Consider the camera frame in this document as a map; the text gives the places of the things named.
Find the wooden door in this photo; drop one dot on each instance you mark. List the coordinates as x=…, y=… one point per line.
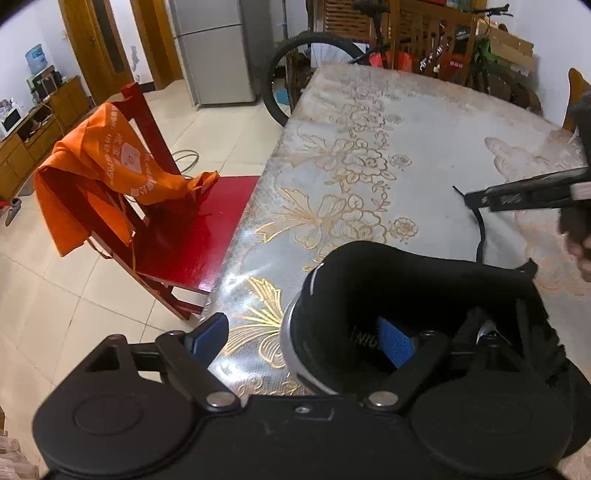
x=101, y=41

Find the person's right hand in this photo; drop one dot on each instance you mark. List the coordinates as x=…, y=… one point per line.
x=577, y=240

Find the white countertop appliance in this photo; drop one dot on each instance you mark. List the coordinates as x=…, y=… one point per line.
x=13, y=122

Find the red wooden chair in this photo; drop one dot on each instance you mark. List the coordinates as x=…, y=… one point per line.
x=184, y=226

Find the black sneaker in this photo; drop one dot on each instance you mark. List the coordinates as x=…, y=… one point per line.
x=415, y=277

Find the blue water jug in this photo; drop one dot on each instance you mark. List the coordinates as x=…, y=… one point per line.
x=37, y=57

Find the floral plastic tablecloth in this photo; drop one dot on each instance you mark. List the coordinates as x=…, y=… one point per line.
x=415, y=138

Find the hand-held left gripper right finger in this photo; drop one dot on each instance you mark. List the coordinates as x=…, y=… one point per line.
x=392, y=344

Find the silver refrigerator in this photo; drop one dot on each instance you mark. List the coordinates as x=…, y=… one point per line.
x=212, y=50

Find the brown wooden chair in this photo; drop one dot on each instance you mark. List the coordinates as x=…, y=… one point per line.
x=577, y=92
x=429, y=41

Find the orange fabric bag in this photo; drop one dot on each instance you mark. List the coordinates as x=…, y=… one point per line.
x=115, y=161

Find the cardboard box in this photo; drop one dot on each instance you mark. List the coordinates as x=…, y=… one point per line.
x=510, y=46

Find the black bicycle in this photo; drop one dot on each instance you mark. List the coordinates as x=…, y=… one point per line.
x=295, y=60

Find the wooden low cabinet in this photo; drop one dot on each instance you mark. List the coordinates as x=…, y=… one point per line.
x=41, y=138

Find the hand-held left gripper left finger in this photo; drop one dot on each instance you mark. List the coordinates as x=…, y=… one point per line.
x=207, y=339

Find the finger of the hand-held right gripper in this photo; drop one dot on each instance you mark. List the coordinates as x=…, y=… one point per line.
x=521, y=191

